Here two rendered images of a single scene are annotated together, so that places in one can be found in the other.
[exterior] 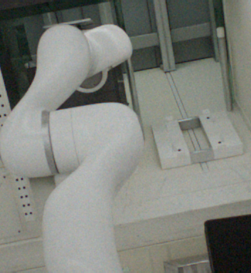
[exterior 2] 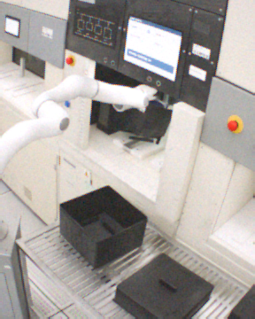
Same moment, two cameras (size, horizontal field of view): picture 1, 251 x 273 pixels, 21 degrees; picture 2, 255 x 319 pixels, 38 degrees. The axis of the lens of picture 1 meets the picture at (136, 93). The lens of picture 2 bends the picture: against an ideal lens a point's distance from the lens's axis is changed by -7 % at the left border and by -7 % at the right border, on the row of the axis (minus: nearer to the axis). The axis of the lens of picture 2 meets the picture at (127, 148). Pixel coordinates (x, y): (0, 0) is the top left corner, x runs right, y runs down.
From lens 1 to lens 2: 1.16 m
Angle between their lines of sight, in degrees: 38
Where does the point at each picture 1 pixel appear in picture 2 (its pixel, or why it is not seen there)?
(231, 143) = not seen: hidden behind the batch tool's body
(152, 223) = (113, 177)
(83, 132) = (45, 112)
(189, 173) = (152, 174)
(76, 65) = (65, 90)
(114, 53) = (121, 100)
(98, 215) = (18, 135)
